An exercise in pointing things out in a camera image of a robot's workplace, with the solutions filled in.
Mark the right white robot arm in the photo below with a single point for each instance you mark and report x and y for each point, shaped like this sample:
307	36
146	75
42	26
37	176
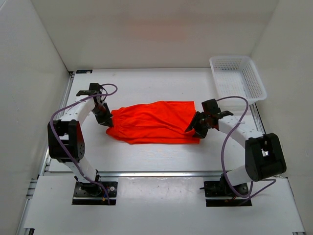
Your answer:
264	157

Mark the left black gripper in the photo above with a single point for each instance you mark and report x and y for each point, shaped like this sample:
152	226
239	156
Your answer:
106	120

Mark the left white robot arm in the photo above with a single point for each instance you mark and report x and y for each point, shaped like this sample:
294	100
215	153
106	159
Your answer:
65	138

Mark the aluminium table rail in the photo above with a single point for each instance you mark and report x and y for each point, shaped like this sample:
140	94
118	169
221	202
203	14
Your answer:
160	173

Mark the white plastic basket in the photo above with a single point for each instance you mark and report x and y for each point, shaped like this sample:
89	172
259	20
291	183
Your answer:
237	75

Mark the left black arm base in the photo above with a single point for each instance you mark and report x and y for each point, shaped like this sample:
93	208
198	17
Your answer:
91	194

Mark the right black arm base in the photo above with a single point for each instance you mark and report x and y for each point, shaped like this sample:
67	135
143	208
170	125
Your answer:
219	194

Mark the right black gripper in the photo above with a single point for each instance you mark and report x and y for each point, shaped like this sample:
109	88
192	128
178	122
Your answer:
199	132

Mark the orange shorts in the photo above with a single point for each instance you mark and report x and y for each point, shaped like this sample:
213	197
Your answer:
161	122

